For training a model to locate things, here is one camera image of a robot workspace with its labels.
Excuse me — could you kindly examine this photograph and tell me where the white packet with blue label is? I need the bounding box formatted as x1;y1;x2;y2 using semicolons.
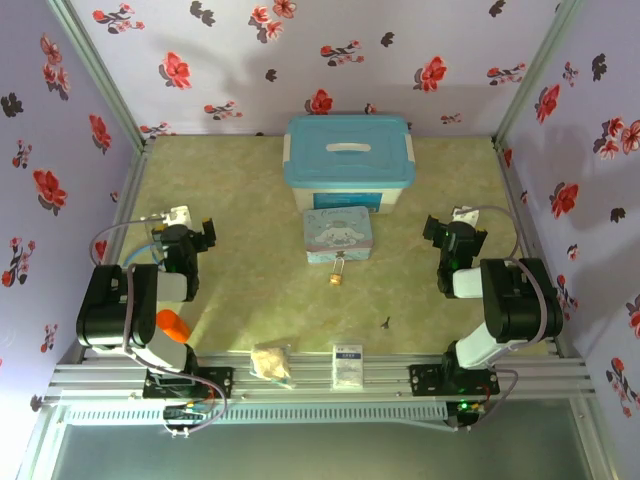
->
332;342;365;389

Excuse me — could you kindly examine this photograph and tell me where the orange cup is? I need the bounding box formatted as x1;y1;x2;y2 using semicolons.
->
155;308;194;344

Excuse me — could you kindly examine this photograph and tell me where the aluminium side rail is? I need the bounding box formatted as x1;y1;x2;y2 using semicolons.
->
492;137;586;361
59;139;156;366

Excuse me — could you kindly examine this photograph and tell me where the cartoon dog tin box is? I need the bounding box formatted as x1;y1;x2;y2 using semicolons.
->
302;204;372;267

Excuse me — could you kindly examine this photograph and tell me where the aluminium corner post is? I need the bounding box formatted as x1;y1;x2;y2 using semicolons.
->
492;0;584;144
47;0;151;151

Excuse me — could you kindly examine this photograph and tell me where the white slotted cable duct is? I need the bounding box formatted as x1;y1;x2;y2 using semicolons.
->
64;402;449;427

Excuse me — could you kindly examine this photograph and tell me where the small brass padlock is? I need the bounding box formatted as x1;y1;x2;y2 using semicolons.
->
328;251;348;289

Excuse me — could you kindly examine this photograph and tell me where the clear bag of cotton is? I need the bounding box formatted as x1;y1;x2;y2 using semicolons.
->
249;342;296;390

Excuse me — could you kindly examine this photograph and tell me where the wide aluminium base rail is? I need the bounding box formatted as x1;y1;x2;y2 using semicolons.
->
47;349;599;404

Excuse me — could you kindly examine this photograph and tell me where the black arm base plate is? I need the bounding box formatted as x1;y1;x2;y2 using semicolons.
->
408;363;501;397
143;366;235;400

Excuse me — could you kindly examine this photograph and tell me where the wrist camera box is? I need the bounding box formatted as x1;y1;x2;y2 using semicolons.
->
450;204;482;226
141;204;193;230

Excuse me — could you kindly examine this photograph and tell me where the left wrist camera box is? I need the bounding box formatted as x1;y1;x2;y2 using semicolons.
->
141;204;193;230

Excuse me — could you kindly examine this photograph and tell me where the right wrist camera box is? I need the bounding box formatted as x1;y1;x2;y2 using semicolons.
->
450;204;482;226

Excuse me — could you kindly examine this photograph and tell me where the blue lidded storage box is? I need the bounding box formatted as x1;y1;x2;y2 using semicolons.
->
282;114;418;216

